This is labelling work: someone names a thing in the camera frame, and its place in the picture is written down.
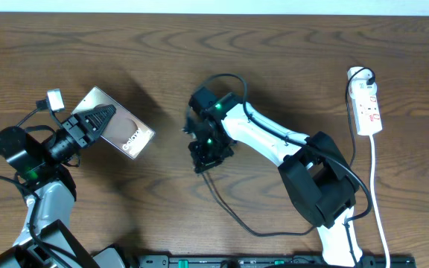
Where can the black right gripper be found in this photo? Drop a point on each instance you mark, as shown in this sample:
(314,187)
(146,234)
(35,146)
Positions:
(202,162)

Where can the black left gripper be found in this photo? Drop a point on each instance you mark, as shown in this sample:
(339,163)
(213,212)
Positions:
(71,126)

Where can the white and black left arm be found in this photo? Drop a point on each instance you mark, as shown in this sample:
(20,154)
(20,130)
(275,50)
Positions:
(43,178)

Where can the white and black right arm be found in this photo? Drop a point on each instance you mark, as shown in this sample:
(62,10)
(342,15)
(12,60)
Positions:
(318,180)

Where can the white power strip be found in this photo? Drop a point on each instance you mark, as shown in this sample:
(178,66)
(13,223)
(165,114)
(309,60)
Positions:
(362,90)

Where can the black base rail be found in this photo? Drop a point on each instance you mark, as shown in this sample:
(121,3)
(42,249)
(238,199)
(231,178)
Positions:
(166,261)

